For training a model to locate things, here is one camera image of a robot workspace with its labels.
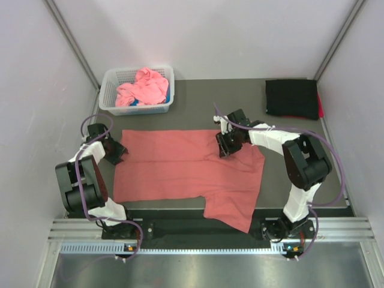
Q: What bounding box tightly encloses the salmon pink t shirt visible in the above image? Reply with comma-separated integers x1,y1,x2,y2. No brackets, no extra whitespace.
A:
113,130,265,233

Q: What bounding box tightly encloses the folded black t shirt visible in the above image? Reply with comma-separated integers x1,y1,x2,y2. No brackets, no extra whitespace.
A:
265,79,320,121

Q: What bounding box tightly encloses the slotted grey cable duct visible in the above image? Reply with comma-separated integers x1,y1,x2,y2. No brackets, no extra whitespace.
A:
60,242,299,256

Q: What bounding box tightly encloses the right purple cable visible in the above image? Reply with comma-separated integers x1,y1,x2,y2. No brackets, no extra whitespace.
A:
213,102,346,262

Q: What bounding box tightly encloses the pink t shirt in basket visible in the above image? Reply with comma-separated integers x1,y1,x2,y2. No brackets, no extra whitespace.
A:
115,68,169,107

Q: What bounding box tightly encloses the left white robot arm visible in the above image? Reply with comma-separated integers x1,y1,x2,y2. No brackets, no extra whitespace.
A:
55,123,140,240

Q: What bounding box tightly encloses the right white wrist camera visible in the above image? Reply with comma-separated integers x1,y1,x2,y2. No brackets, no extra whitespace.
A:
213,115,233,135

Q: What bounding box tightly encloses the folded red t shirt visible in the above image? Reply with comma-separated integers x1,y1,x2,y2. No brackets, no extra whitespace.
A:
317,94,324,118

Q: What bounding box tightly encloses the white plastic basket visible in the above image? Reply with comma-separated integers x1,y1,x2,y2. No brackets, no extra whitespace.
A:
98,65,175,116

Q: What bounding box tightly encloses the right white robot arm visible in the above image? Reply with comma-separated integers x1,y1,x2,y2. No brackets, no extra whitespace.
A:
213,109,332,239

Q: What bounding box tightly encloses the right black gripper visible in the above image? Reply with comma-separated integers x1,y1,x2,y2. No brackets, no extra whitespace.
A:
216,128,243,158

